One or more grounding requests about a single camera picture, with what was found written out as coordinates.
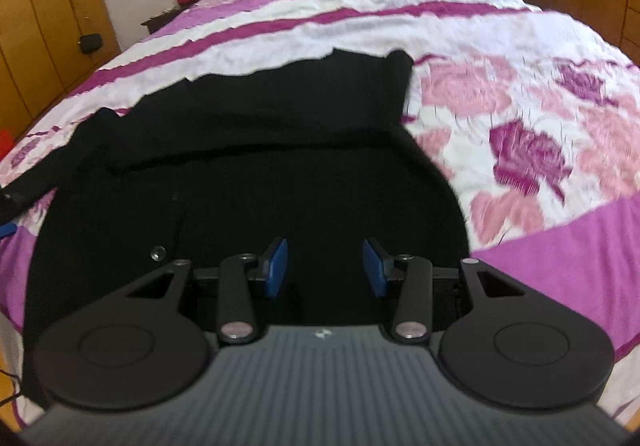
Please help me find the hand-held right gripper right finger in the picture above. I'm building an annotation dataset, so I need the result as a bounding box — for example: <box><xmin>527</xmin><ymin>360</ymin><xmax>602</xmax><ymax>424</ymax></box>
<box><xmin>362</xmin><ymin>237</ymin><xmax>526</xmax><ymax>343</ymax></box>

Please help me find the purple floral bedspread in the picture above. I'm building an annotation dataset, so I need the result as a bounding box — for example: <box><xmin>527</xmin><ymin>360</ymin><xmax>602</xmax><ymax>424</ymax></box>
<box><xmin>0</xmin><ymin>0</ymin><xmax>640</xmax><ymax>432</ymax></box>

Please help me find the black garment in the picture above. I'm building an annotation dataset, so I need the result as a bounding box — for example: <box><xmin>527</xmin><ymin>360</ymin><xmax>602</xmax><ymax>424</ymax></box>
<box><xmin>0</xmin><ymin>47</ymin><xmax>471</xmax><ymax>407</ymax></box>

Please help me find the dark wooden nightstand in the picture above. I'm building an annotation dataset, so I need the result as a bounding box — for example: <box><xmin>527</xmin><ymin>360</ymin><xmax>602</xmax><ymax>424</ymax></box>
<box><xmin>141</xmin><ymin>5</ymin><xmax>186</xmax><ymax>34</ymax></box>

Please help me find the small black bag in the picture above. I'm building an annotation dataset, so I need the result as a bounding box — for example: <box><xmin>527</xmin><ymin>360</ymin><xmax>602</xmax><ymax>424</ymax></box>
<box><xmin>77</xmin><ymin>32</ymin><xmax>105</xmax><ymax>55</ymax></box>

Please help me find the wooden wardrobe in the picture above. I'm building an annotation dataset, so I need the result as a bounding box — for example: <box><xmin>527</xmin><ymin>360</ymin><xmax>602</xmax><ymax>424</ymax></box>
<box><xmin>0</xmin><ymin>0</ymin><xmax>121</xmax><ymax>142</ymax></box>

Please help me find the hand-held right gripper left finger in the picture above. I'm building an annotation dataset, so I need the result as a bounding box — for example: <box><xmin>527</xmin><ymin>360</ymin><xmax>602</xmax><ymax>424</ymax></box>
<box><xmin>122</xmin><ymin>237</ymin><xmax>290</xmax><ymax>346</ymax></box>

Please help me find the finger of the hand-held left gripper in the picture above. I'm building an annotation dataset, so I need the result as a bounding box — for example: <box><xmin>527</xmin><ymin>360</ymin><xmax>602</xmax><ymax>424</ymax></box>
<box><xmin>0</xmin><ymin>193</ymin><xmax>18</xmax><ymax>239</ymax></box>

